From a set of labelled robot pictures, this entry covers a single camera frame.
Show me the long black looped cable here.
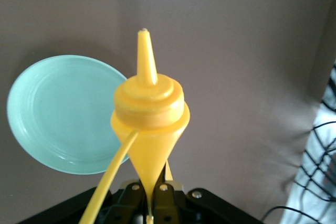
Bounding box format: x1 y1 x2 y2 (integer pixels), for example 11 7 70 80
261 204 300 222

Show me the brown table cloth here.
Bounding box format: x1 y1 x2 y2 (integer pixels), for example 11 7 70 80
0 0 336 224

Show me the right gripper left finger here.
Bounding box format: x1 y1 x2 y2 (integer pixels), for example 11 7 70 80
104 181 152 224

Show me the yellow squeeze bottle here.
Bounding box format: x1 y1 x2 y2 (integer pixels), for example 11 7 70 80
78 28 191 224

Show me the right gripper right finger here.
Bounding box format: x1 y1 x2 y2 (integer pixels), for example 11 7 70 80
153 181 188 224

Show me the mint green plate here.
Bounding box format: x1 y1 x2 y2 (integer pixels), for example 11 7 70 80
6 55 132 175

